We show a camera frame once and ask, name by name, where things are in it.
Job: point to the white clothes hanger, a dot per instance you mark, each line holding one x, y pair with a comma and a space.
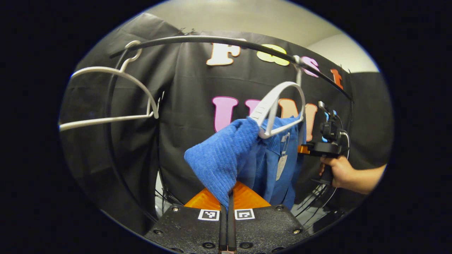
272, 102
102, 68

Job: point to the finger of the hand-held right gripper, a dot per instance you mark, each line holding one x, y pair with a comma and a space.
303, 149

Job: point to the black backdrop stand legs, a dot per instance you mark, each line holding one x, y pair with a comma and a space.
317, 204
169, 197

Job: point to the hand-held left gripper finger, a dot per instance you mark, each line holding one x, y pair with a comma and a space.
223, 229
232, 229

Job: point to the black backdrop cloth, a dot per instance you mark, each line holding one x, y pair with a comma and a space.
183, 141

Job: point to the black clothes rack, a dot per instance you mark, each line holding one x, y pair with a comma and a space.
197, 38

